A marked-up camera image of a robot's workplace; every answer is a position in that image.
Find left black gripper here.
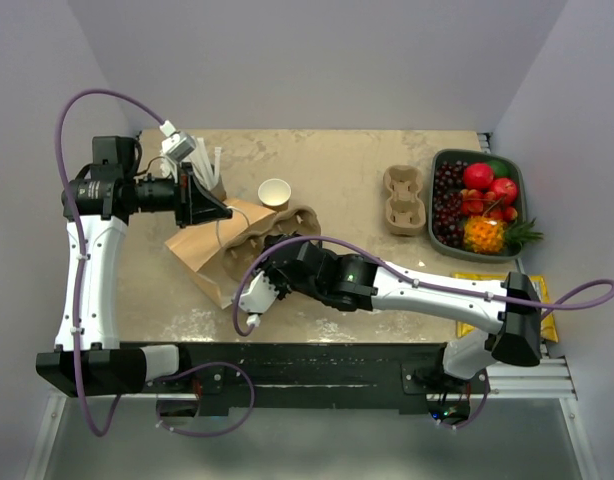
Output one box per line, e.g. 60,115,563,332
128,160,233,228

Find brown paper bag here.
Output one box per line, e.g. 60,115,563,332
165,198,276,309

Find brown paper coffee cup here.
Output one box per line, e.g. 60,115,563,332
257,178,292,212

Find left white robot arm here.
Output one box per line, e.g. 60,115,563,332
36,132,232,397

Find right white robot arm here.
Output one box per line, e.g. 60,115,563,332
238,236,541,393

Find grey straw holder tin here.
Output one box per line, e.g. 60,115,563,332
210,175,227,202

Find cardboard cup carrier tray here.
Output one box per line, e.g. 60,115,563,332
383,165,427,237

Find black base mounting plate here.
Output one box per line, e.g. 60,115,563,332
142,342,487,416

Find dark red grapes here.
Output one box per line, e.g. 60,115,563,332
431,161,466,249

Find red yellow cherries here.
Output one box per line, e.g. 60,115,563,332
460,189,518,223

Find red apple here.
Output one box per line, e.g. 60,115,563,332
488,177,518,206
463,163,495,190

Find grey fruit tray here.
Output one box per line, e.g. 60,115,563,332
428,149,542,264

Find green lime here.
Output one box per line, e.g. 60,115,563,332
486,159,511,179

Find yellow snack packet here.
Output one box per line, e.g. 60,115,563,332
451,272,559,343

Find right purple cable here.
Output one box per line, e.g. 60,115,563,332
231,235,614,337

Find purple cable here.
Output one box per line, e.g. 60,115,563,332
231,235,614,337
54,88,166,437

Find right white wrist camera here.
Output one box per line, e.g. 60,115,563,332
237,273,279,328

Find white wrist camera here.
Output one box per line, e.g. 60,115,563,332
237,273,279,328
159,120,196,167

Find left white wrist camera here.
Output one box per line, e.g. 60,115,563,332
159,120,196,167

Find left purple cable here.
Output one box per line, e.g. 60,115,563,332
54,88,166,437

